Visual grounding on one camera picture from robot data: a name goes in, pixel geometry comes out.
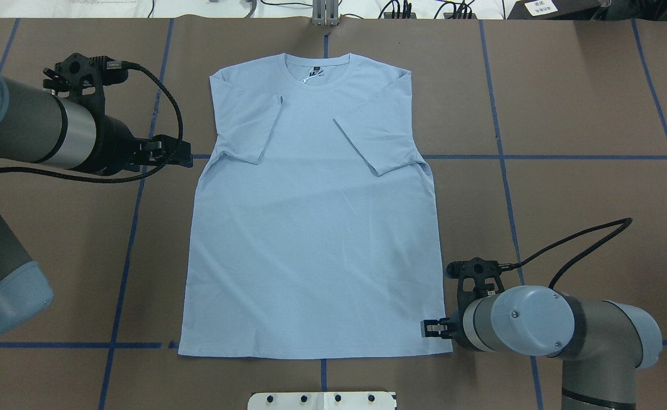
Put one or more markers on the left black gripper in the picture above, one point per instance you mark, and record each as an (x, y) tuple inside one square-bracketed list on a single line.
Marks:
[(111, 145)]

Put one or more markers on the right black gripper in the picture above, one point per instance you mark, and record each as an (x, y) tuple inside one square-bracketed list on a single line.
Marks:
[(456, 328)]

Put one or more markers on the light blue t-shirt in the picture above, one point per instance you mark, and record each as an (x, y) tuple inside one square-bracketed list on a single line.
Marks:
[(314, 229)]

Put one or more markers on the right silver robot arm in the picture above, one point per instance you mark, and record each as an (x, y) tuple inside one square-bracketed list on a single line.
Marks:
[(601, 344)]

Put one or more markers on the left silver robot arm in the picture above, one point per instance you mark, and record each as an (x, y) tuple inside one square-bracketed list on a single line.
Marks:
[(63, 131)]

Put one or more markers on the shirt neck label tag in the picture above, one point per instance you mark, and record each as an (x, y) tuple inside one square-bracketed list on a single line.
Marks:
[(314, 73)]

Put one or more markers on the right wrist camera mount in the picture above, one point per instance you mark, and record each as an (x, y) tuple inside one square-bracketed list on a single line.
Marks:
[(477, 278)]

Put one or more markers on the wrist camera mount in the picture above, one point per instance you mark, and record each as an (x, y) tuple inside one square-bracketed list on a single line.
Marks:
[(84, 79), (477, 278)]

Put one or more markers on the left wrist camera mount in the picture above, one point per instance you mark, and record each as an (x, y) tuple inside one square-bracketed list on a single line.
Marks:
[(84, 79)]

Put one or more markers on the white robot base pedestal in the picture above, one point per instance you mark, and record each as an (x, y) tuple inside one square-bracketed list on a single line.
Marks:
[(324, 400)]

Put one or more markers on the aluminium frame post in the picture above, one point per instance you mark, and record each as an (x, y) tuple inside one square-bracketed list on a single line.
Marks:
[(325, 13)]

